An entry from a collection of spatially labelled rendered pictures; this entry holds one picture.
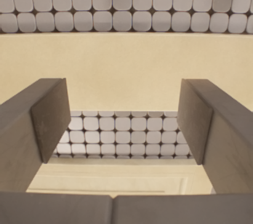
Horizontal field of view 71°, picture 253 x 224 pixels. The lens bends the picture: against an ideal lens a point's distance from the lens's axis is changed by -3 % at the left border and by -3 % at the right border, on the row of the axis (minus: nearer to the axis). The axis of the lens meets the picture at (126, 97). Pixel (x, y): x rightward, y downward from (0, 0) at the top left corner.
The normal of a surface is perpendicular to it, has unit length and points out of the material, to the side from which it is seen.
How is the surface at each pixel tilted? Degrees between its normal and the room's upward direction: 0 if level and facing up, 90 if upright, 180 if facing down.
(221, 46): 0
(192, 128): 90
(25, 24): 0
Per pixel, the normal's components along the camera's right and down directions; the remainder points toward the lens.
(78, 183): 0.00, 0.19
